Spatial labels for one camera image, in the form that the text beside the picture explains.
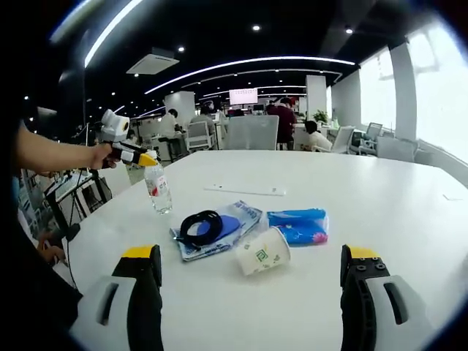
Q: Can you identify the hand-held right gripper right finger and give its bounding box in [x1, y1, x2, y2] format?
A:
[339, 244, 437, 351]

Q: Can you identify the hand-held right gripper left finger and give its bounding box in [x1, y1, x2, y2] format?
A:
[69, 244, 165, 351]

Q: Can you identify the clear water bottle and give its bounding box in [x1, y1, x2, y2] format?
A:
[143, 159, 174, 216]

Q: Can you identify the black cable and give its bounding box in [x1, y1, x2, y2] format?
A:
[174, 209, 224, 253]

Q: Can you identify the blue tissue pack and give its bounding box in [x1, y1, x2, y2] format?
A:
[266, 208, 331, 247]

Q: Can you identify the white paper cup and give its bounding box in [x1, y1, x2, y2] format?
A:
[234, 225, 292, 277]

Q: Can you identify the blue mask package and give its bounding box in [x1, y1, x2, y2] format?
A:
[169, 199, 264, 263]

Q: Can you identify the person's left hand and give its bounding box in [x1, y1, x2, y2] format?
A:
[88, 142, 120, 171]

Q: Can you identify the white office chair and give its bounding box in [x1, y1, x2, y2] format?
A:
[330, 125, 356, 154]
[186, 120, 217, 152]

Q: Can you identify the ceiling air conditioner vent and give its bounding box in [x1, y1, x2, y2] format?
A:
[125, 47, 181, 76]

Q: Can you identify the straight ceiling light strip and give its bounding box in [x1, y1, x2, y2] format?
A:
[83, 0, 144, 69]

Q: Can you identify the person's dark clothing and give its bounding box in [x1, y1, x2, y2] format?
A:
[0, 204, 84, 351]

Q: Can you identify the white power strip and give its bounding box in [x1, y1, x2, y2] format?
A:
[203, 184, 287, 197]

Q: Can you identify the grey partition panel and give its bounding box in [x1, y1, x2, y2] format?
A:
[226, 114, 280, 151]

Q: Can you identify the white table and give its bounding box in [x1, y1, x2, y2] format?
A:
[65, 148, 468, 351]

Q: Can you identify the long curved ceiling light strip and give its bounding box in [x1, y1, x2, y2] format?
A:
[144, 55, 357, 96]

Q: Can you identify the grey office chair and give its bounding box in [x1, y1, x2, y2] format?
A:
[376, 135, 420, 162]

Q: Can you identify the narrow window with blinds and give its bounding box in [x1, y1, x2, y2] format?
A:
[359, 54, 399, 129]

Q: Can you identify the wide window with blinds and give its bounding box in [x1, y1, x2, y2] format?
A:
[408, 24, 468, 164]

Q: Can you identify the wall monitor screen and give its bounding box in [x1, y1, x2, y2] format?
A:
[229, 88, 259, 105]

